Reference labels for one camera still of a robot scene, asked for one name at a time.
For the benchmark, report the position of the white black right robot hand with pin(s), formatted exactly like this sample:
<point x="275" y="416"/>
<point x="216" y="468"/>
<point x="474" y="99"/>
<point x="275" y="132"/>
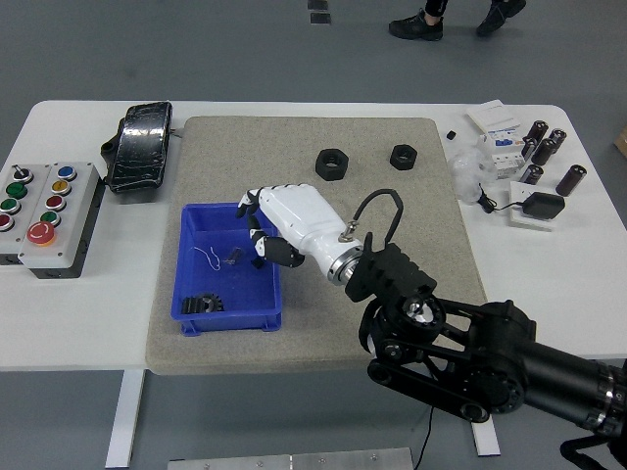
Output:
<point x="299" y="215"/>

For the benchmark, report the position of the large black gear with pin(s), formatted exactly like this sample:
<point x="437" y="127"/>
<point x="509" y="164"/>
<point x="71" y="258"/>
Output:
<point x="203" y="304"/>

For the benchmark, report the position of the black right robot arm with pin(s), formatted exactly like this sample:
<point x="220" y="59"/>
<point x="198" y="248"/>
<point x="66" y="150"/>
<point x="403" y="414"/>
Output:
<point x="490" y="343"/>

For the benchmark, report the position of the large black hex nut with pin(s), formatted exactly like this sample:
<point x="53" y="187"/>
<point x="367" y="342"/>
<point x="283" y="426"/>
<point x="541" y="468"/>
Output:
<point x="332" y="164"/>

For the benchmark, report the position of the blue plastic box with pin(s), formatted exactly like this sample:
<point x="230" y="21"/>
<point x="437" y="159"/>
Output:
<point x="245" y="294"/>

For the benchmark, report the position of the small black hex nut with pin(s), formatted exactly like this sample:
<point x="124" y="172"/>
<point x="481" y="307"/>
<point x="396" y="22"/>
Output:
<point x="403" y="156"/>

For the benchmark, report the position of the grey box with emergency stop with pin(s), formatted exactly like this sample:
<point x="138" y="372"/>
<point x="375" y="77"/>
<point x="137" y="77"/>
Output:
<point x="56" y="220"/>

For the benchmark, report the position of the brown cardboard box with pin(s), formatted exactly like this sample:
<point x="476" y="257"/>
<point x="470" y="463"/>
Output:
<point x="622" y="139"/>

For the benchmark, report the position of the grey-brown mat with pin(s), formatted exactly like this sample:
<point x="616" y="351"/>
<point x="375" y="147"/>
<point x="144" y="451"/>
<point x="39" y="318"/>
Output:
<point x="313" y="147"/>

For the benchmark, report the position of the small grey metal piece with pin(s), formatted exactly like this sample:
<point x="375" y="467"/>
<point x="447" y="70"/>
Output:
<point x="233" y="256"/>

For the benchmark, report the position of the white thread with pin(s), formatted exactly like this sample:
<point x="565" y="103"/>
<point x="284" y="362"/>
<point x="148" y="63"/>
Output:
<point x="211" y="257"/>

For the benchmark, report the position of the small black cube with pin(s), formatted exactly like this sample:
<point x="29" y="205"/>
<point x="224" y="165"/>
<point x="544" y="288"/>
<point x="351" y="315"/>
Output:
<point x="451" y="134"/>

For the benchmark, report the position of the black wrapped flat device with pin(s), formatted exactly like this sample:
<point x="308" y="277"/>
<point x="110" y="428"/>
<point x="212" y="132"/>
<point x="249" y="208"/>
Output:
<point x="139" y="147"/>

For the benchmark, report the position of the clear plastic bag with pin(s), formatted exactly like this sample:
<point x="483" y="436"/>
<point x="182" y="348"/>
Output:
<point x="467" y="171"/>

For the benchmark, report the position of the black floor marker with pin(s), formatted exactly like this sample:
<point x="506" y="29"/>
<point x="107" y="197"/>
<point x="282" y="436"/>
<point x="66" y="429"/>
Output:
<point x="318" y="4"/>

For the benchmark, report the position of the white circuit breaker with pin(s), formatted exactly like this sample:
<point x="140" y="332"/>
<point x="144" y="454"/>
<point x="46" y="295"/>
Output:
<point x="504" y="154"/>

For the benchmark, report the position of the white cardboard packet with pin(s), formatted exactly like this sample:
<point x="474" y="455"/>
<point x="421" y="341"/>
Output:
<point x="492" y="116"/>

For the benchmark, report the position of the white flat plate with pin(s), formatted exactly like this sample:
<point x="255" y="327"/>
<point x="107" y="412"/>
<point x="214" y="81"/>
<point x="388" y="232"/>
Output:
<point x="519" y="220"/>

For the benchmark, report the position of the person's black shoe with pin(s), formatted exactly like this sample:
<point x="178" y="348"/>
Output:
<point x="499" y="17"/>
<point x="416" y="27"/>

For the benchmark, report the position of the brown cylindrical capacitor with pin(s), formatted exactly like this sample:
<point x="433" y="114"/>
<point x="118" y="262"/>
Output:
<point x="557" y="137"/>
<point x="544" y="152"/>
<point x="571" y="179"/>
<point x="528" y="147"/>
<point x="531" y="174"/>
<point x="536" y="132"/>

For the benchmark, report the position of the white table leg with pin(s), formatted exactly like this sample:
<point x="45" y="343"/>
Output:
<point x="485" y="438"/>
<point x="125" y="416"/>

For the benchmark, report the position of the grey box with selector switch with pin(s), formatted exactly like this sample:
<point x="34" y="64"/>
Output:
<point x="12" y="196"/>

